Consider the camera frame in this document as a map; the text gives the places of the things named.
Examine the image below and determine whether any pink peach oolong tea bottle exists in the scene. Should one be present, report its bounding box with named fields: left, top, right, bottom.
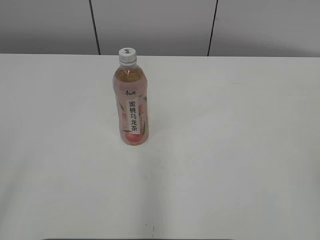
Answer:
left=113, top=64, right=149, bottom=146

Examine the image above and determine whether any white bottle cap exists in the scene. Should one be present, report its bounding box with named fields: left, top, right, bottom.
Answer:
left=118, top=47, right=137, bottom=65

